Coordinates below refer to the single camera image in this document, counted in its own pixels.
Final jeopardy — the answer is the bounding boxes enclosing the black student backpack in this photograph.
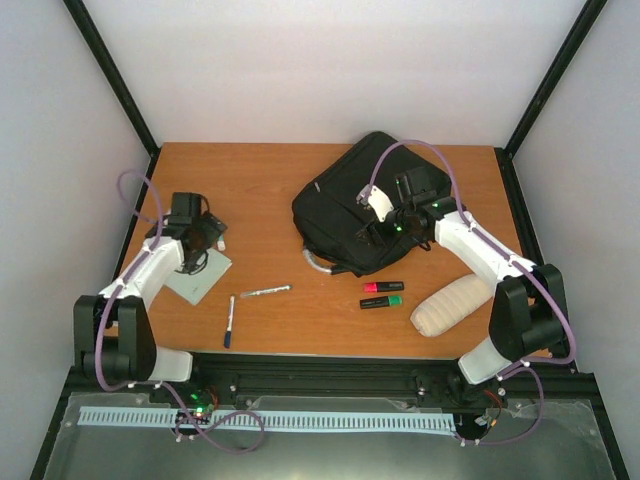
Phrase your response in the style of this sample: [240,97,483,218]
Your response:
[292,131,451,277]

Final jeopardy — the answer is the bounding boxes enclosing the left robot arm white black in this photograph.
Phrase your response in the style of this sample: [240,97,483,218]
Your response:
[73,192,231,403]

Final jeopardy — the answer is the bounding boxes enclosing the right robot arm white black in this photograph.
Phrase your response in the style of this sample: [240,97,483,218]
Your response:
[356,168,576,385]

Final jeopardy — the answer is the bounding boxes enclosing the grey notebook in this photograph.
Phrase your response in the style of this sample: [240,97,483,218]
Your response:
[165,249,232,305]

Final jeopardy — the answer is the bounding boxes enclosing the pink highlighter marker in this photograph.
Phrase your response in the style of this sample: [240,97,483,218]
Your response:
[363,281,405,293]

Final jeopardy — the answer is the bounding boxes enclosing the green highlighter marker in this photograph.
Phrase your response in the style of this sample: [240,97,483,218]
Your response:
[359,295,403,310]

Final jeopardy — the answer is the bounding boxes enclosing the clear silver pen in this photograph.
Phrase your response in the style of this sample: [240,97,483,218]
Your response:
[240,284,292,298]

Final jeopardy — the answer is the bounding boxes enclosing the beige ribbed pencil pouch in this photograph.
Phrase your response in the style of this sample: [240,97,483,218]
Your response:
[410,274,492,337]

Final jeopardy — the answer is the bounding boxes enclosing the blue whiteboard marker pen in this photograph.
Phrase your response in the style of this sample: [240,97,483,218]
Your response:
[223,294,236,349]

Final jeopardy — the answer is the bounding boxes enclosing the green lit circuit board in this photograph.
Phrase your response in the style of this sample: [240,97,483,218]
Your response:
[192,400,219,419]

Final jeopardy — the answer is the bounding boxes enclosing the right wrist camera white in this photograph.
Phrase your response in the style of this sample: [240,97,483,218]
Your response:
[356,184,394,223]

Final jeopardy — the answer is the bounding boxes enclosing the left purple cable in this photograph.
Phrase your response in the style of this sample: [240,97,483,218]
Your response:
[93,169,266,455]

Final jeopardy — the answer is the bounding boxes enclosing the purple cable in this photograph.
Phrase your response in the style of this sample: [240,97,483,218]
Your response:
[369,139,578,447]
[93,169,266,455]

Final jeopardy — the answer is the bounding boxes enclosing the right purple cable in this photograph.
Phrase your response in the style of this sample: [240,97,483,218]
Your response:
[369,139,578,447]

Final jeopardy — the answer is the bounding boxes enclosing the light blue cable duct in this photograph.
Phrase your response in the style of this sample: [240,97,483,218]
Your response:
[77,406,456,436]

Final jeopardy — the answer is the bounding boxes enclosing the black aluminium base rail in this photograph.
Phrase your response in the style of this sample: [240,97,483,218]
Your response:
[64,349,596,416]

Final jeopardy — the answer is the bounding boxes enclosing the left black frame post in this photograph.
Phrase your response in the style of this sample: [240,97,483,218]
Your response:
[62,0,161,157]

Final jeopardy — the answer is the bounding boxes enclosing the black frame post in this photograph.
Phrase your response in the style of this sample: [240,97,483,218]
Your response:
[502,0,609,154]
[62,0,161,157]

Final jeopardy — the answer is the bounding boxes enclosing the right black frame post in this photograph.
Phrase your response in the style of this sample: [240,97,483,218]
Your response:
[502,0,609,154]

